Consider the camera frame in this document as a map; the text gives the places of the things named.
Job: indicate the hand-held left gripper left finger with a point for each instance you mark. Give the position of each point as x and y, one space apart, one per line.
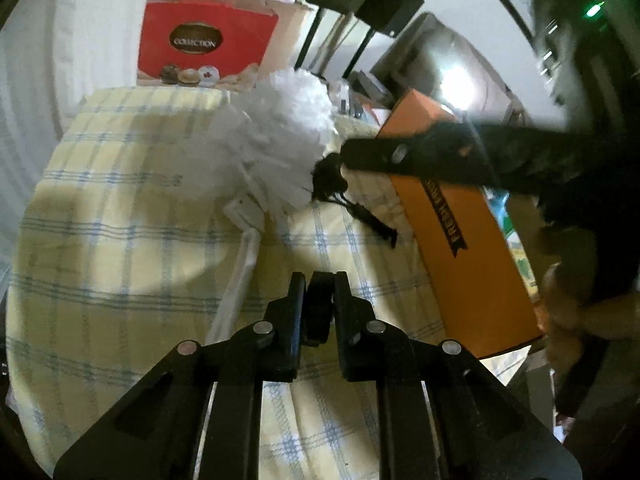
295 310

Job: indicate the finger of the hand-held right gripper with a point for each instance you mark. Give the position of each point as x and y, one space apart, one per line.
390 157

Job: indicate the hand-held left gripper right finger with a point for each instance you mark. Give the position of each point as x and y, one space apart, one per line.
345 310

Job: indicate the white fluffy duster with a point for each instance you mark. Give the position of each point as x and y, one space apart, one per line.
280 125

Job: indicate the orange cardboard box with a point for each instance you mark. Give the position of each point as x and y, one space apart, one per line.
465 285

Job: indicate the person's right hand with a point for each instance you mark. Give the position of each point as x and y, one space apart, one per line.
565 310

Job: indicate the clear plastic bag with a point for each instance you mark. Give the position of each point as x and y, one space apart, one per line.
357 100

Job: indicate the bright lamp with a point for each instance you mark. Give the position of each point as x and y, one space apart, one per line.
456 85

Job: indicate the black speaker stand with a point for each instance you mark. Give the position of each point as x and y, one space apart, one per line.
311 40
357 55

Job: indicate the brown sofa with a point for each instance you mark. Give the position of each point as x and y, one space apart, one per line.
425 55

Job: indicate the yellow checkered tablecloth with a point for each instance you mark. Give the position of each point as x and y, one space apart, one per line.
125 260

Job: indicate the red gift box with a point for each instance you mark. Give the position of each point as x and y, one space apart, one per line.
160 35

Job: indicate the white curtain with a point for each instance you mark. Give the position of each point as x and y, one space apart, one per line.
40 85

